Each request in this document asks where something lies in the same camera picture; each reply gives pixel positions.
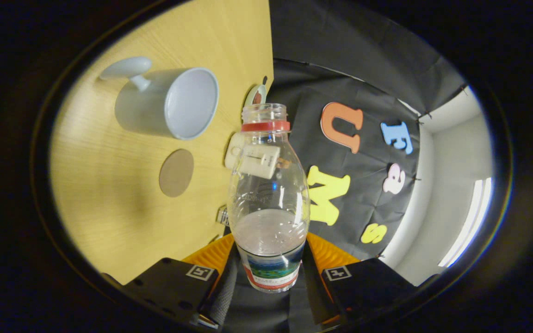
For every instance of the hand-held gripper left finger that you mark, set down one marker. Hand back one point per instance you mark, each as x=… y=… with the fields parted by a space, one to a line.
x=174 y=282

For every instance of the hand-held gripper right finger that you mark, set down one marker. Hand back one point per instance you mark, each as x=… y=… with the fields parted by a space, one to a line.
x=368 y=286

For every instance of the clear plastic juice bottle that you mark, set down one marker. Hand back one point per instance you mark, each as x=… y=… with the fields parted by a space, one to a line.
x=269 y=231

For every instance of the round brown coaster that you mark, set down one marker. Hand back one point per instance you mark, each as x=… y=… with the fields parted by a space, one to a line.
x=176 y=173

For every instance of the light grey cup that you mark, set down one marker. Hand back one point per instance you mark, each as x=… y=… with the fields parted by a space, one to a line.
x=146 y=111

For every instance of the small metal rack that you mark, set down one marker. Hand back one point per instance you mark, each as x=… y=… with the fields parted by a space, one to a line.
x=223 y=216

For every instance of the wooden table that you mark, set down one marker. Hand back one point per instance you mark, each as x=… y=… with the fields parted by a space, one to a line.
x=109 y=194

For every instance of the large ceiling light panel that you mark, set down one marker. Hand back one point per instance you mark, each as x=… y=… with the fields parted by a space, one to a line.
x=467 y=222

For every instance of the white toaster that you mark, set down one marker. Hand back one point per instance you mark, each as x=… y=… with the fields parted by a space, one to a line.
x=232 y=155

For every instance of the pale green plate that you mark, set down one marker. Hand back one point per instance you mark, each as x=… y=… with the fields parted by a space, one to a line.
x=249 y=95

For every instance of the brown food piece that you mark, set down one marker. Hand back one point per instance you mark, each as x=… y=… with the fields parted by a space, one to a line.
x=257 y=98

